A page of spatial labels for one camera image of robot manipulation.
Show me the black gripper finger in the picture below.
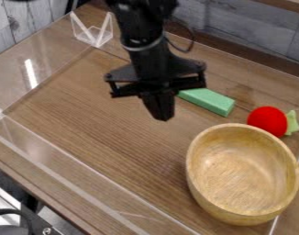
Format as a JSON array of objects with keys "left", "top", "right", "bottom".
[
  {"left": 140, "top": 93, "right": 164, "bottom": 121},
  {"left": 160, "top": 90, "right": 174, "bottom": 121}
]

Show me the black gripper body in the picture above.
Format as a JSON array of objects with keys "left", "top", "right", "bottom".
[{"left": 104, "top": 45, "right": 205, "bottom": 97}]

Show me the red plush fruit green leaf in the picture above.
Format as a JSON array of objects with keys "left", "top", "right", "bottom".
[{"left": 246, "top": 106, "right": 299, "bottom": 138}]

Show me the wooden bowl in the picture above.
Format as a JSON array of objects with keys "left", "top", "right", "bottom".
[{"left": 185, "top": 123, "right": 299, "bottom": 226}]

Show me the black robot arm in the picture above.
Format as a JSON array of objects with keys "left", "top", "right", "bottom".
[{"left": 104, "top": 0, "right": 205, "bottom": 121}]

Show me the green foam block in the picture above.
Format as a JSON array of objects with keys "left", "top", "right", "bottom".
[{"left": 177, "top": 88, "right": 234, "bottom": 117}]

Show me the black metal stand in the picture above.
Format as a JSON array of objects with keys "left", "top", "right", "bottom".
[{"left": 20, "top": 202, "right": 56, "bottom": 235}]

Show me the black cable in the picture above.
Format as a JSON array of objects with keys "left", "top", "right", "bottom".
[{"left": 162, "top": 17, "right": 197, "bottom": 53}]

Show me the clear acrylic corner bracket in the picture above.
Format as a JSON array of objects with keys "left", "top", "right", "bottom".
[{"left": 69, "top": 12, "right": 112, "bottom": 48}]

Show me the clear acrylic tray wall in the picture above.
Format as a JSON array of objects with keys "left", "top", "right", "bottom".
[{"left": 0, "top": 116, "right": 198, "bottom": 235}]

